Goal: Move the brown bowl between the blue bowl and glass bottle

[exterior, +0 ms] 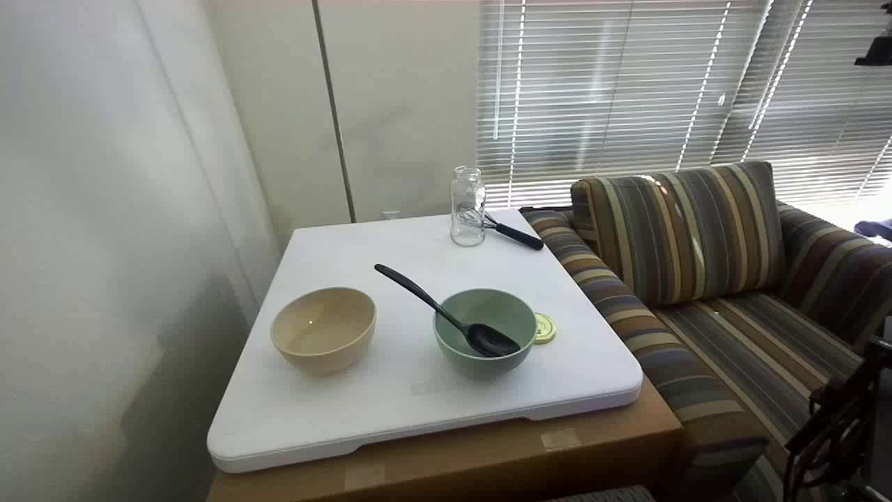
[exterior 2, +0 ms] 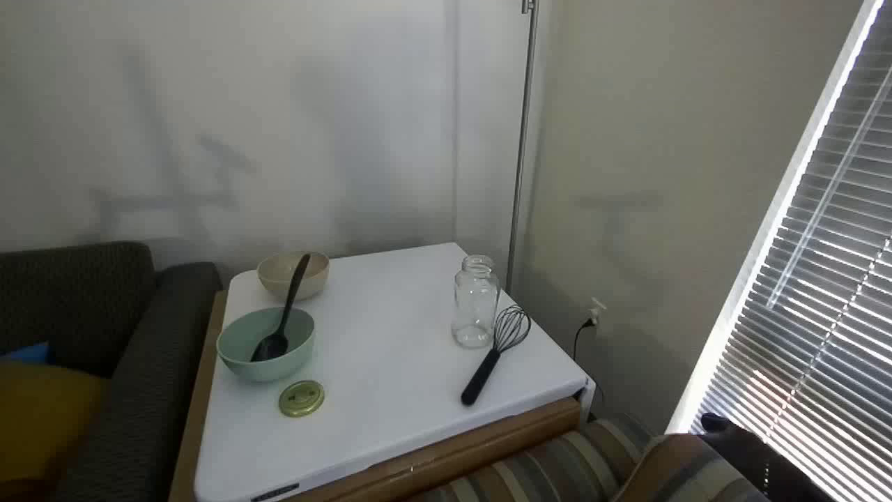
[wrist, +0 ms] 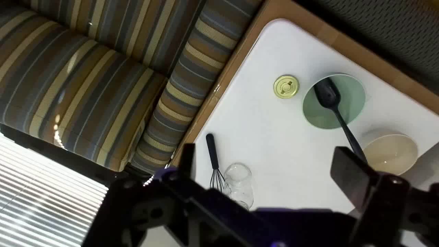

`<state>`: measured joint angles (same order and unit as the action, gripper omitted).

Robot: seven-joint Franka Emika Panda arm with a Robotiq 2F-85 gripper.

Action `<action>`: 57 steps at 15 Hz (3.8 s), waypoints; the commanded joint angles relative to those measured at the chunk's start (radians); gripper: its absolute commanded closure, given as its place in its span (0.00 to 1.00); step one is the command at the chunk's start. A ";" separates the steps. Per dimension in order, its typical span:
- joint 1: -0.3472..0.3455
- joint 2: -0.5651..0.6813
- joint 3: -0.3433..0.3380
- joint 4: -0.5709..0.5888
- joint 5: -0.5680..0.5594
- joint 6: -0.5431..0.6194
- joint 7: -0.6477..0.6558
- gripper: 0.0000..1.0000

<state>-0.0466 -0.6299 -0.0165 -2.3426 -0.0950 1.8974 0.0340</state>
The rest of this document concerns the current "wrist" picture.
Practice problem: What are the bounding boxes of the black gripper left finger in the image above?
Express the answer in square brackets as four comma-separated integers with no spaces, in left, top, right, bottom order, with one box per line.
[177,142,195,179]

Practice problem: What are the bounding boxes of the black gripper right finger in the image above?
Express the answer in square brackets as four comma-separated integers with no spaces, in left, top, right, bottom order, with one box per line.
[331,147,379,210]

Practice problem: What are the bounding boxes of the beige brown bowl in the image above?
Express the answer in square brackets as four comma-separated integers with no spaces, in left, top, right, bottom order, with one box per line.
[361,129,418,175]

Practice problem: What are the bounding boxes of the clear glass bottle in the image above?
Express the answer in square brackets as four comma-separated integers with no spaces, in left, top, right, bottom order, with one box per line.
[225,162,254,210]

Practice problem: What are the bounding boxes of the light green blue bowl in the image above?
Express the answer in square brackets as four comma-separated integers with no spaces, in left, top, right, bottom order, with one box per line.
[302,74,366,130]

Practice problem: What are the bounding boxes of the black plastic spoon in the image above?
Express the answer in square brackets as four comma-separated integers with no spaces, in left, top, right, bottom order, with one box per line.
[313,77,366,160]

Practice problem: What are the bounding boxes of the white table top board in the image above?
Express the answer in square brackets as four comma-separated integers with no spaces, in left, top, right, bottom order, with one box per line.
[192,19,439,212]

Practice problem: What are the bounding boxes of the striped sofa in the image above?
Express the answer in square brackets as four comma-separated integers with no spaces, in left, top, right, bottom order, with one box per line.
[0,0,263,173]

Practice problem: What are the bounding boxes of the yellow jar lid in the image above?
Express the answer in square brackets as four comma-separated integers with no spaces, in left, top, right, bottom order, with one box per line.
[273,74,299,99]

